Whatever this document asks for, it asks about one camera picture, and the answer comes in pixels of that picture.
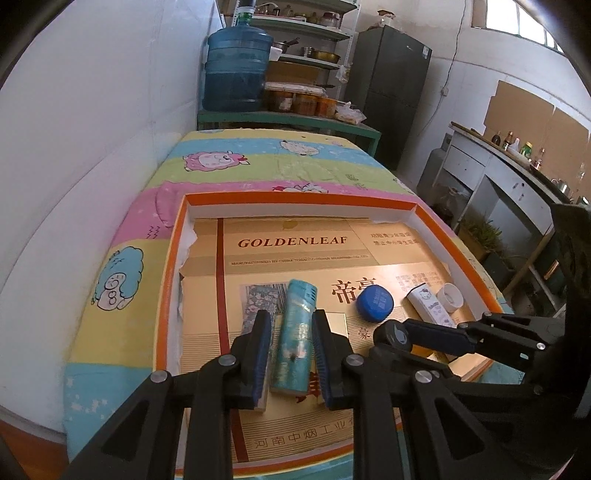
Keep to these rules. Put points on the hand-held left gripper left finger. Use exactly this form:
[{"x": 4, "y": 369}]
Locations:
[{"x": 258, "y": 360}]

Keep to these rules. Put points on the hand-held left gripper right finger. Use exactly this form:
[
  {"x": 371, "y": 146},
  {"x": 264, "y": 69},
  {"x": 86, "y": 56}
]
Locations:
[{"x": 323, "y": 360}]

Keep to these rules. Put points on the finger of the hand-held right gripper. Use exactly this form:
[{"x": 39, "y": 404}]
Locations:
[
  {"x": 498, "y": 392},
  {"x": 443, "y": 339}
]

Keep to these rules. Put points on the white bottle cap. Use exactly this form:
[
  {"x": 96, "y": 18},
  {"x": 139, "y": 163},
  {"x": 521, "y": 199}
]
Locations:
[{"x": 450, "y": 296}]

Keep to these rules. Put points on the teal printed box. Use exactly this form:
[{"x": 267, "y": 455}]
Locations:
[{"x": 295, "y": 323}]

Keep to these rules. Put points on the blue bottle cap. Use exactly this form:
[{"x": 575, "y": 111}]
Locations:
[{"x": 375, "y": 303}]

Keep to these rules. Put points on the orange-rimmed cardboard tray box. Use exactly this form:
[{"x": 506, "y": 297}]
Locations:
[{"x": 295, "y": 199}]

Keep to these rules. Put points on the white printed tube box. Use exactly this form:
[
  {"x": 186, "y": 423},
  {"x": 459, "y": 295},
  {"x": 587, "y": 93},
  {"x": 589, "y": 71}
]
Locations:
[{"x": 429, "y": 307}]

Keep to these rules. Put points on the grey patterned small box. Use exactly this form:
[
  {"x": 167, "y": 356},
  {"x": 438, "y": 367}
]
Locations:
[{"x": 258, "y": 297}]

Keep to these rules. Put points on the potted green plant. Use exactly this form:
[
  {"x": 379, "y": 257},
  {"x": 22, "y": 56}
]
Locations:
[{"x": 482, "y": 235}]

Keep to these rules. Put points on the grey gas cylinder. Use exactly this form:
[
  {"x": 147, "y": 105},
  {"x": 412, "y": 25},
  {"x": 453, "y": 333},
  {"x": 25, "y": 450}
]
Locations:
[{"x": 431, "y": 175}]

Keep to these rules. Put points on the grey kitchen counter cabinet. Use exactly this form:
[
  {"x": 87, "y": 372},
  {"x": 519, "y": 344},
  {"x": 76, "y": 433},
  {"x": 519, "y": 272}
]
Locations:
[{"x": 503, "y": 184}]

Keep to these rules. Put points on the printed cartoon blanket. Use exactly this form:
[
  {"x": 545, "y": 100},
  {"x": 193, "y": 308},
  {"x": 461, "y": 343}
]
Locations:
[{"x": 129, "y": 221}]

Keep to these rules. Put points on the brown glass bottle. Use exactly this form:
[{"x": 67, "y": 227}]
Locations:
[{"x": 540, "y": 159}]

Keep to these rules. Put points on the dark sauce bottle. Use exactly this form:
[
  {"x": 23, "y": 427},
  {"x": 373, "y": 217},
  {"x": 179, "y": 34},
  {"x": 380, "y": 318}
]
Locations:
[{"x": 508, "y": 141}]

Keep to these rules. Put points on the green low table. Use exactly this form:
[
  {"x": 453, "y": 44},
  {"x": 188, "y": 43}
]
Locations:
[{"x": 286, "y": 121}]

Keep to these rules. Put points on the white plastic bag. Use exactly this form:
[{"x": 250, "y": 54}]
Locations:
[{"x": 350, "y": 113}]

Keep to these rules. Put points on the dark grey refrigerator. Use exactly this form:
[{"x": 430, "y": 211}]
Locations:
[{"x": 392, "y": 92}]

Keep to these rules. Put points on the row of food jars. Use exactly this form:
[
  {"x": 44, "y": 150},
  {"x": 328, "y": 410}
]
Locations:
[{"x": 300, "y": 104}]

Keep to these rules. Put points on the brown cardboard box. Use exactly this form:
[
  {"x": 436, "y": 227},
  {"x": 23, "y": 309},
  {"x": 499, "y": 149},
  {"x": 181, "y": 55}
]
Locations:
[{"x": 295, "y": 71}]

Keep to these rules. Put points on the blue water jug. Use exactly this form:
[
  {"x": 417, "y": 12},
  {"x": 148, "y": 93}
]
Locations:
[{"x": 235, "y": 69}]

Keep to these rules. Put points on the metal storage shelf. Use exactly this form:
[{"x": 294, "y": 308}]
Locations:
[{"x": 318, "y": 23}]

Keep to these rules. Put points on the green plastic bottle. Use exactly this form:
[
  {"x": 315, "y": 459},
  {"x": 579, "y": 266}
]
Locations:
[{"x": 243, "y": 17}]

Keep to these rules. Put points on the cardboard sheet on wall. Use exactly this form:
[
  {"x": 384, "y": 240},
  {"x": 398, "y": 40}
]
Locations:
[{"x": 521, "y": 110}]

